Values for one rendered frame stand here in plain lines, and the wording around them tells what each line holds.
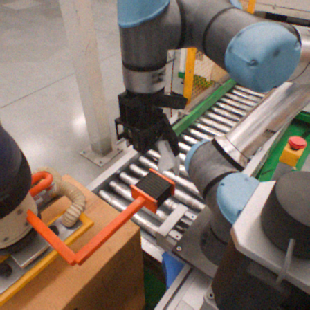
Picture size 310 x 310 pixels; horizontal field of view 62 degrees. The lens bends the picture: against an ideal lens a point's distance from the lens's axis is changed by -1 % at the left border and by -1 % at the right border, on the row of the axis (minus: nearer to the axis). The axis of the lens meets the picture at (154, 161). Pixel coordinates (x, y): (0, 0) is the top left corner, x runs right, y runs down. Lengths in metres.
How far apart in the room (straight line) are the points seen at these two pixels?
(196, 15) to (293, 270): 0.35
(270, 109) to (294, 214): 0.49
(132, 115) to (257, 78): 0.24
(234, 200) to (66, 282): 0.54
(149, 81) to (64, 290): 0.64
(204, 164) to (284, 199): 0.48
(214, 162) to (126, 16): 0.41
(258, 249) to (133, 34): 0.32
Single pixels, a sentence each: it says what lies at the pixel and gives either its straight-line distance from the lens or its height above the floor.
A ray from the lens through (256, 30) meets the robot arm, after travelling 0.35.
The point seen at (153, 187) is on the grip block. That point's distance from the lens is 0.68.
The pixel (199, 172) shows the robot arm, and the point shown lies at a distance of 0.68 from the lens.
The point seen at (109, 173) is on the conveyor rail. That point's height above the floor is 0.59.
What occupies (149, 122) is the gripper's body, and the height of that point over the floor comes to 1.43.
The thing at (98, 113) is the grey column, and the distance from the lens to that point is 2.24.
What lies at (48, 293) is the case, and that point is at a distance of 0.88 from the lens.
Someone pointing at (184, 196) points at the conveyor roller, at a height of 0.55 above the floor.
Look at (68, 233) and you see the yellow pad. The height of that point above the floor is 1.08.
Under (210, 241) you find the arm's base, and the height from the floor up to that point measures 1.10.
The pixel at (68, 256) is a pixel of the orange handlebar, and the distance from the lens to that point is 0.62.
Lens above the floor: 1.73
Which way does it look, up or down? 45 degrees down
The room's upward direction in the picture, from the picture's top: straight up
